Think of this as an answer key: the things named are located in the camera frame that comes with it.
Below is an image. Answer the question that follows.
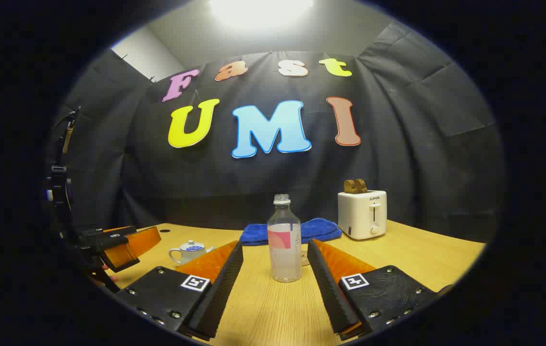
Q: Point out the white toaster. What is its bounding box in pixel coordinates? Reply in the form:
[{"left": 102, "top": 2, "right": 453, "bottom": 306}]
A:
[{"left": 337, "top": 190, "right": 388, "bottom": 240}]

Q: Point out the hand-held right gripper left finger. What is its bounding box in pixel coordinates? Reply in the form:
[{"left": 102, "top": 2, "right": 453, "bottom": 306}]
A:
[{"left": 113, "top": 239, "right": 245, "bottom": 342}]

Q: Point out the ceiling light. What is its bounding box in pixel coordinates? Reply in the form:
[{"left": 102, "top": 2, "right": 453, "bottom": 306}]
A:
[{"left": 208, "top": 0, "right": 315, "bottom": 27}]

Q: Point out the black backdrop cloth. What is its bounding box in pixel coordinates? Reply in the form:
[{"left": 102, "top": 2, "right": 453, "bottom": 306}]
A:
[{"left": 46, "top": 48, "right": 505, "bottom": 243}]

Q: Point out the white ceramic teacup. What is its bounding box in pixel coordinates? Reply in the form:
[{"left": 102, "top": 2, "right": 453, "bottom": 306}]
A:
[{"left": 168, "top": 240, "right": 216, "bottom": 265}]

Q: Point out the blue towel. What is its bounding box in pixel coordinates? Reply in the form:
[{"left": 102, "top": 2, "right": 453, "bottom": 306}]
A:
[{"left": 239, "top": 218, "right": 343, "bottom": 247}]

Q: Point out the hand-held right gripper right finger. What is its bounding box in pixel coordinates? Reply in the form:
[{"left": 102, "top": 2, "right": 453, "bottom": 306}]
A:
[{"left": 307, "top": 238, "right": 454, "bottom": 342}]

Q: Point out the clear plastic water bottle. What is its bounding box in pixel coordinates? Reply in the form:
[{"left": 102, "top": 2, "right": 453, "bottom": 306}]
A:
[{"left": 267, "top": 194, "right": 302, "bottom": 283}]

